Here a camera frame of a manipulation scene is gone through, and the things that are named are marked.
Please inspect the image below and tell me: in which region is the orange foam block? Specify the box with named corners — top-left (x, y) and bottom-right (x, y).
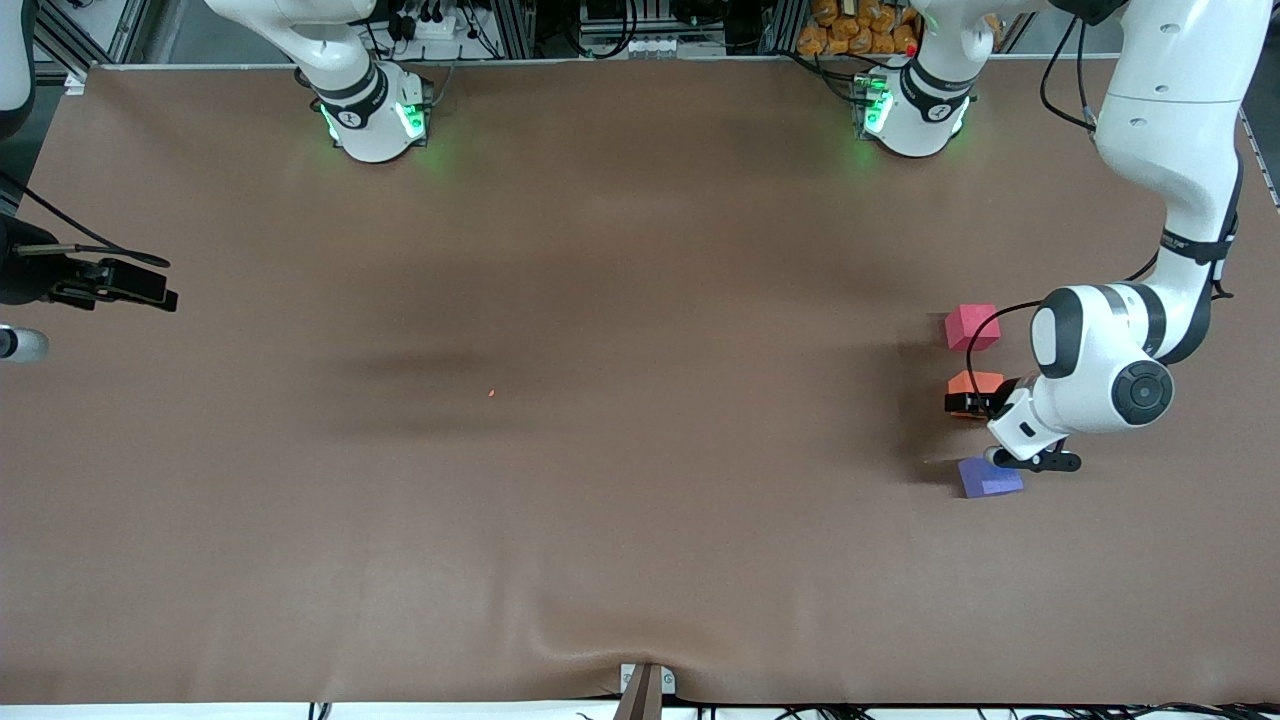
top-left (947, 370), bottom-right (1006, 421)

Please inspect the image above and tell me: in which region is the bag of orange fruit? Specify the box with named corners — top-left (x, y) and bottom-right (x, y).
top-left (797, 0), bottom-right (921, 57)

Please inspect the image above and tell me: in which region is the white power strip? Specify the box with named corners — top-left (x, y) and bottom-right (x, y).
top-left (403, 10), bottom-right (473, 43)

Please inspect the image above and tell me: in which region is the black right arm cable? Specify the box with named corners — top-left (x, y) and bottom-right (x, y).
top-left (0, 170), bottom-right (173, 269)

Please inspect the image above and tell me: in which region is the brown table cloth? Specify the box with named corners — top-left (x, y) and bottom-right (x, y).
top-left (0, 58), bottom-right (1280, 706)

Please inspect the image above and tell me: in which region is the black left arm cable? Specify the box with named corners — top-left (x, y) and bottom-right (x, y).
top-left (965, 15), bottom-right (1161, 416)

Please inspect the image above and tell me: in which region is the red foam block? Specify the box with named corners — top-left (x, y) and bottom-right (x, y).
top-left (944, 304), bottom-right (1001, 352)

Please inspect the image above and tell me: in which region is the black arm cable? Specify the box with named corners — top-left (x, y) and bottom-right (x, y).
top-left (0, 170), bottom-right (173, 269)
top-left (965, 15), bottom-right (1161, 416)

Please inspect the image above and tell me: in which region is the brown camera pole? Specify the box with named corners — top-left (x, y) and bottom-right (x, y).
top-left (614, 665), bottom-right (664, 720)

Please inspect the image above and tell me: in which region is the aluminium frame strut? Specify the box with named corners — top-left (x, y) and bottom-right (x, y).
top-left (35, 0), bottom-right (151, 73)
top-left (490, 0), bottom-right (537, 59)

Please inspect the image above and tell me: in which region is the purple foam block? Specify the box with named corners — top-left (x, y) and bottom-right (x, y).
top-left (957, 455), bottom-right (1025, 499)

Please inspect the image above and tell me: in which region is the silver metal bracket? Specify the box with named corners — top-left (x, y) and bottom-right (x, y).
top-left (620, 663), bottom-right (677, 696)

